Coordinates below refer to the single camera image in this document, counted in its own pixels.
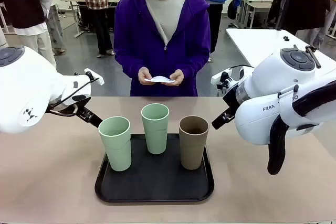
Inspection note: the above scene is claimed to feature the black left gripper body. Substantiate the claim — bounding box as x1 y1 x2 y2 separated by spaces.
74 105 91 120

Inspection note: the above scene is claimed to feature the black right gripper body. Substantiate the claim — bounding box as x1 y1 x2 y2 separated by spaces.
222 87 241 111

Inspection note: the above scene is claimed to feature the light green tall cup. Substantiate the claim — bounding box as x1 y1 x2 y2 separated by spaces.
141 103 170 155
98 116 132 172

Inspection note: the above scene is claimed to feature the brown tall cup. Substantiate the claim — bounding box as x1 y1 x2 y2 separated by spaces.
178 115 210 170

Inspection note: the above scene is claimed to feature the white scalloped paper coaster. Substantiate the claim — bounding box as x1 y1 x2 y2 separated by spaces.
144 76 176 84

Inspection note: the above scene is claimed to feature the person's right forearm purple sleeve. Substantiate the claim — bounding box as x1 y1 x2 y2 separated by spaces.
114 48 145 80

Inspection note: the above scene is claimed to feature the person's left forearm purple sleeve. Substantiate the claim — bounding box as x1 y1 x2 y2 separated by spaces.
181 48 211 80

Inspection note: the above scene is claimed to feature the person's left hand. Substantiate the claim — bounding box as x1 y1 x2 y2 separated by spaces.
170 69 184 87

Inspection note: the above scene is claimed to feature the person's right hand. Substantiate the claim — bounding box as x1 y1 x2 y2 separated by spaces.
138 67 159 86

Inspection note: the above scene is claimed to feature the person in purple hoodie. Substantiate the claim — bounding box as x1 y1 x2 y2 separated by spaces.
113 0 212 97

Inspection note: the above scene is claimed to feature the black plastic serving tray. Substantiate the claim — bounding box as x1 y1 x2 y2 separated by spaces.
94 133 215 204

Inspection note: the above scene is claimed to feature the person in grey trousers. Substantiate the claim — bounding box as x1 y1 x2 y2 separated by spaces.
39 0 66 56

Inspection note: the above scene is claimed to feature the white desk with grey legs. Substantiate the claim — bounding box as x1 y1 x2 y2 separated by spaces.
236 0 274 29

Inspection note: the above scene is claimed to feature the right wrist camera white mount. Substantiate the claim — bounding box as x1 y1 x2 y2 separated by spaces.
211 68 234 91

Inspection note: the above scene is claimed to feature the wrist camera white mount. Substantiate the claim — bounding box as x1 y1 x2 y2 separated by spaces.
83 68 105 86
211 68 234 91

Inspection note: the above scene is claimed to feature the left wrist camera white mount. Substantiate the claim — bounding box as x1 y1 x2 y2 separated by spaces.
83 68 105 86

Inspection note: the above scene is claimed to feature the thick black cable sleeve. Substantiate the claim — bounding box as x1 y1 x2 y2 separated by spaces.
267 79 336 175

